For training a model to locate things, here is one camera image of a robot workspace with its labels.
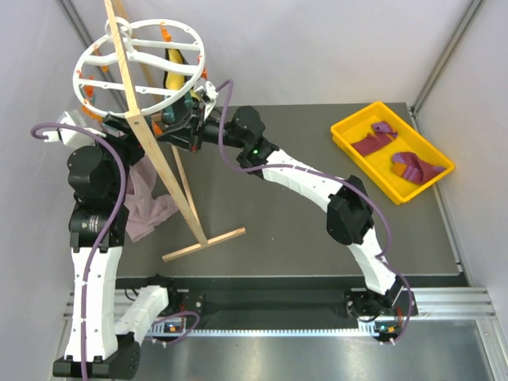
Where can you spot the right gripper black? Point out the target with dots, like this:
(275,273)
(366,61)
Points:
(186,133)

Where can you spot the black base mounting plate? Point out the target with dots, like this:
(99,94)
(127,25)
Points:
(335,293)

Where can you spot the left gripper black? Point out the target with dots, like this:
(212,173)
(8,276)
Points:
(127,140)

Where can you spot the white round clip hanger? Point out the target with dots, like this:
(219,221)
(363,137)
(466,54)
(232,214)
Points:
(149,64)

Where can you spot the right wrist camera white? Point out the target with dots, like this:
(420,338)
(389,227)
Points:
(208,94)

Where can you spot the purple sock piece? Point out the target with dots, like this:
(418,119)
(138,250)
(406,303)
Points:
(384,127)

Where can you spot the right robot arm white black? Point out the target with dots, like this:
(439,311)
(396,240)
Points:
(348,211)

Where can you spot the maroon sock flat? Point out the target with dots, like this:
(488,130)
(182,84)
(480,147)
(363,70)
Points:
(372,143)

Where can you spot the grey slotted cable duct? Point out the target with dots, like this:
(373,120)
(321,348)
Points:
(176,328)

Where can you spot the maroon orange striped sock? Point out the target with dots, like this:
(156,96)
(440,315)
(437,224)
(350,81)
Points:
(410,167)

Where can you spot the yellow plastic tray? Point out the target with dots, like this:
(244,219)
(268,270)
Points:
(378,165)

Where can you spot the pink sock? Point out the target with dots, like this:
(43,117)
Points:
(145,211)

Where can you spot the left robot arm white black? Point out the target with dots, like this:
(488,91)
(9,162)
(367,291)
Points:
(100,346)

